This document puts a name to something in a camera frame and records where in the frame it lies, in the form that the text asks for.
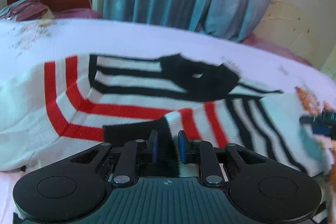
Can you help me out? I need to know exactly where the striped red black white garment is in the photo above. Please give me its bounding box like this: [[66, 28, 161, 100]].
[[1, 55, 332, 176]]

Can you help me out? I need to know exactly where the purple pillow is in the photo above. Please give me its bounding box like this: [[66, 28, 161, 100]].
[[1, 0, 55, 22]]

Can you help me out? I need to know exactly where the pink blanket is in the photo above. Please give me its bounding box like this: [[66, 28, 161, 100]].
[[241, 33, 313, 67]]

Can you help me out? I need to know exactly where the floral white bed sheet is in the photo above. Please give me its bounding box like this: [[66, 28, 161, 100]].
[[1, 19, 335, 223]]

